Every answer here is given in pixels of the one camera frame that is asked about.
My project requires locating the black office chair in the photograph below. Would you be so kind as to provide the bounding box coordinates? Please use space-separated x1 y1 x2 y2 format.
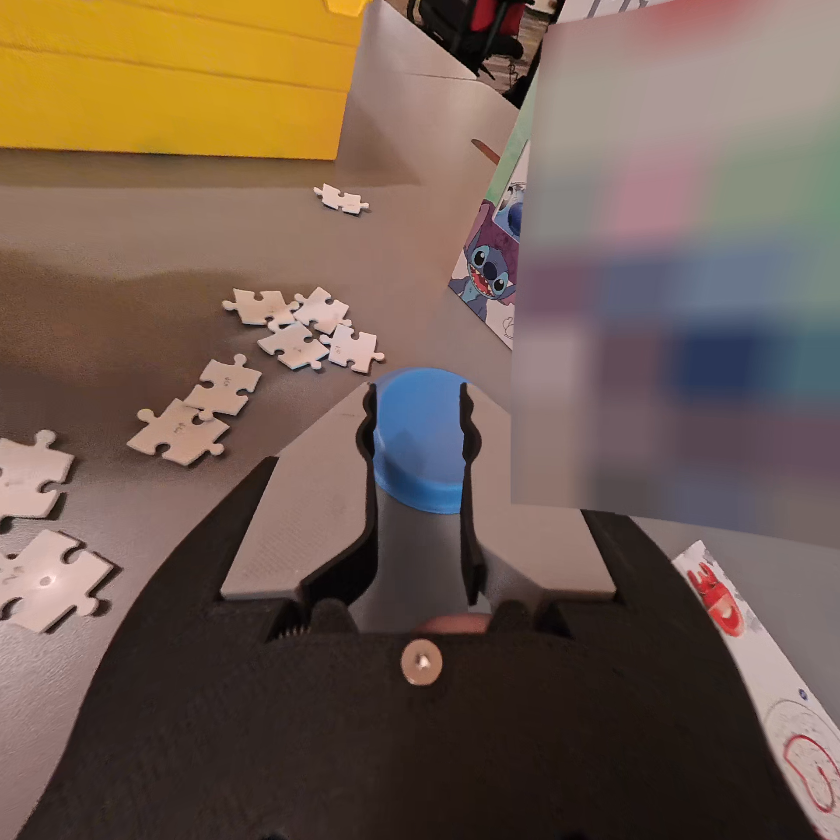
407 0 526 80

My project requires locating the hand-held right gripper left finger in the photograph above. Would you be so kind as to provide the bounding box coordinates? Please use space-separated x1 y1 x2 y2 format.
219 382 380 602

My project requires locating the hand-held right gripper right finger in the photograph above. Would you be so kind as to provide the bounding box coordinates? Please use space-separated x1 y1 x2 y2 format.
459 382 618 606

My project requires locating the yellow plastic box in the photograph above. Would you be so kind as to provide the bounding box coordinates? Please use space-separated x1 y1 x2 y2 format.
0 0 376 162

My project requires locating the printed cartoon puzzle box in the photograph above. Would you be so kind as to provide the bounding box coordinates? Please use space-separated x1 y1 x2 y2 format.
448 69 544 352

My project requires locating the small white puzzle piece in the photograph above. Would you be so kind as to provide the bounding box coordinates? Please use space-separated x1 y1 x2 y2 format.
314 183 370 216

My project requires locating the scatter of white puzzle pieces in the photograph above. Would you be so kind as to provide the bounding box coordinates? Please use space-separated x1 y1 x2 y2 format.
0 287 386 634

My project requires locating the white printed instruction leaflet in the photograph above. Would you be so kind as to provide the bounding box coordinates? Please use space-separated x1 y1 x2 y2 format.
671 540 840 840

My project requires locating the blue round plastic stand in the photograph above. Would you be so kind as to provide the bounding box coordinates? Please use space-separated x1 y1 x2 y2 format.
371 367 490 514

